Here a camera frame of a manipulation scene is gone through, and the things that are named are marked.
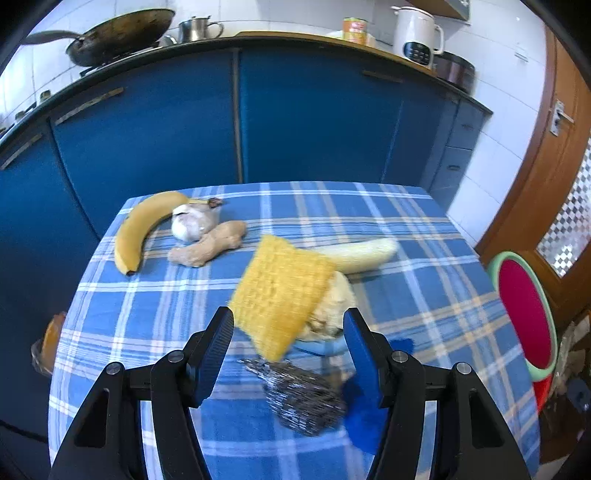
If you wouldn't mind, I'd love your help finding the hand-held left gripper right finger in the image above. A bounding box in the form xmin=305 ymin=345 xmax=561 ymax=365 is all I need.
xmin=342 ymin=308 xmax=532 ymax=480

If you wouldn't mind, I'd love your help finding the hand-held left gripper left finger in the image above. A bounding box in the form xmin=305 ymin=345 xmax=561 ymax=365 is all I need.
xmin=48 ymin=306 xmax=235 ymax=480

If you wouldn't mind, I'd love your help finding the blue scouring pad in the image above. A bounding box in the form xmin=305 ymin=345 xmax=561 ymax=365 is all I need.
xmin=295 ymin=337 xmax=414 ymax=455

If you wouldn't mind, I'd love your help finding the steel wool scrubber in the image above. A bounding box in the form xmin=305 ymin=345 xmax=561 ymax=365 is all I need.
xmin=238 ymin=357 xmax=348 ymax=437

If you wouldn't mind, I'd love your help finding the yellow knitted dishcloth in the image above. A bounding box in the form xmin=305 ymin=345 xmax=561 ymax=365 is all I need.
xmin=229 ymin=235 xmax=334 ymax=361

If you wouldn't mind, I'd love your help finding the pale peeled vegetable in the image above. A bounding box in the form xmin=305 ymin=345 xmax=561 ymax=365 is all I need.
xmin=307 ymin=237 xmax=400 ymax=340

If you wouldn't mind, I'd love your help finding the red bin with green rim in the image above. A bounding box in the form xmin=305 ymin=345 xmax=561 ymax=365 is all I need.
xmin=487 ymin=251 xmax=560 ymax=411

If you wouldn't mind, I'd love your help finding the blue plaid tablecloth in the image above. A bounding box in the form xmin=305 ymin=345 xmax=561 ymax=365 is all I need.
xmin=47 ymin=181 xmax=542 ymax=480

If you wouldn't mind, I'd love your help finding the ginger root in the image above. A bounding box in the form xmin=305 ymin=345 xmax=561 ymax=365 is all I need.
xmin=167 ymin=220 xmax=247 ymax=268

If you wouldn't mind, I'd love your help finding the garlic bulb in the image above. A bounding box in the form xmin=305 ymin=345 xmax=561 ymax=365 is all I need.
xmin=171 ymin=203 xmax=220 ymax=242

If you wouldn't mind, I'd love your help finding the yellow banana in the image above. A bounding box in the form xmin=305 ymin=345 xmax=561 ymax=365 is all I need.
xmin=114 ymin=191 xmax=225 ymax=277

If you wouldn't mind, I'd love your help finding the plastic bag with orange contents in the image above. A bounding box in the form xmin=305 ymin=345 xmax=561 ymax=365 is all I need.
xmin=31 ymin=311 xmax=69 ymax=377

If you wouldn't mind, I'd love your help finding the wooden door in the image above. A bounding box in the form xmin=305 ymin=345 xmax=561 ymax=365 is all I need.
xmin=475 ymin=28 xmax=591 ymax=319

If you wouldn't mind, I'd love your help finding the blue kitchen base cabinet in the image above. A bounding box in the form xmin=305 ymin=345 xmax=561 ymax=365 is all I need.
xmin=0 ymin=37 xmax=495 ymax=462

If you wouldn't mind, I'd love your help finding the dark rice cooker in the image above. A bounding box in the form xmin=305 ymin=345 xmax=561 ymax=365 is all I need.
xmin=434 ymin=51 xmax=476 ymax=93

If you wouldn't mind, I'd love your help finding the gas stove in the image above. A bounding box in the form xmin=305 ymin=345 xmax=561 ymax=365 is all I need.
xmin=78 ymin=41 xmax=162 ymax=77

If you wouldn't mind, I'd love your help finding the metal teapot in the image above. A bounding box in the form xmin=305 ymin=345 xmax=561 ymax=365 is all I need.
xmin=178 ymin=15 xmax=225 ymax=43

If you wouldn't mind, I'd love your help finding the yellow tin can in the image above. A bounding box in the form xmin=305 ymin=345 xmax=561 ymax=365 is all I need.
xmin=342 ymin=17 xmax=368 ymax=45

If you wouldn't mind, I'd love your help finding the white electric kettle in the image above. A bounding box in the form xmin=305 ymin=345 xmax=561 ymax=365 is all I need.
xmin=392 ymin=6 xmax=445 ymax=70

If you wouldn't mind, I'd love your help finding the black wok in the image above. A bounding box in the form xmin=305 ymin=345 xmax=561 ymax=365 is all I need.
xmin=21 ymin=8 xmax=177 ymax=68

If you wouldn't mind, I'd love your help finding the metal door handle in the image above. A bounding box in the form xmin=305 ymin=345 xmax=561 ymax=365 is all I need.
xmin=550 ymin=99 xmax=575 ymax=137

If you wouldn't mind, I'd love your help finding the blue wall cabinet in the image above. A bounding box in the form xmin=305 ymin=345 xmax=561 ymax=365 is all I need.
xmin=431 ymin=0 xmax=472 ymax=21

